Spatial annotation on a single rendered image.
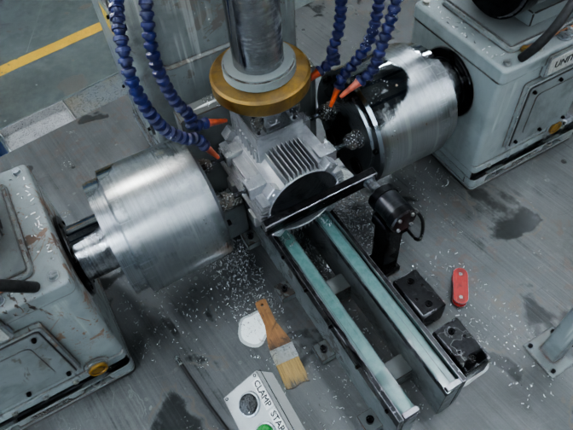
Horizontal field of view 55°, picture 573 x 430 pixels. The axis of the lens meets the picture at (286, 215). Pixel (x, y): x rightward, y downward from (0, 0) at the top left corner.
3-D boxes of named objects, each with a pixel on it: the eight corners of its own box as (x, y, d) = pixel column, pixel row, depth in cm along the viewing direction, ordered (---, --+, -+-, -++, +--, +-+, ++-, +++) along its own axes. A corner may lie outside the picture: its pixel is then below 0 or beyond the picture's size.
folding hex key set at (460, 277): (467, 308, 115) (469, 304, 114) (451, 306, 116) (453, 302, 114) (465, 272, 120) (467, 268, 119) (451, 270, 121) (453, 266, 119)
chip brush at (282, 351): (249, 305, 119) (249, 304, 118) (270, 297, 120) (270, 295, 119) (286, 392, 107) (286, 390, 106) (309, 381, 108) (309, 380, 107)
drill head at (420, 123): (286, 148, 130) (279, 63, 110) (425, 84, 140) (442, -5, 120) (344, 222, 116) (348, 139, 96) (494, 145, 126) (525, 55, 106)
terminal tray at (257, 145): (231, 130, 112) (226, 102, 106) (276, 109, 115) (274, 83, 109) (258, 166, 106) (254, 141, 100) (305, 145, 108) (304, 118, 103)
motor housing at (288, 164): (224, 185, 124) (209, 124, 108) (297, 151, 128) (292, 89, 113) (266, 249, 113) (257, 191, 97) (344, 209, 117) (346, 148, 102)
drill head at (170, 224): (51, 257, 115) (-7, 181, 95) (208, 184, 125) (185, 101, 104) (86, 354, 102) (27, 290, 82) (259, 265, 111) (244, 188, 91)
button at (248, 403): (241, 402, 82) (234, 401, 80) (256, 389, 81) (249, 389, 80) (251, 419, 80) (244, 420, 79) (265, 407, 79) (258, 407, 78)
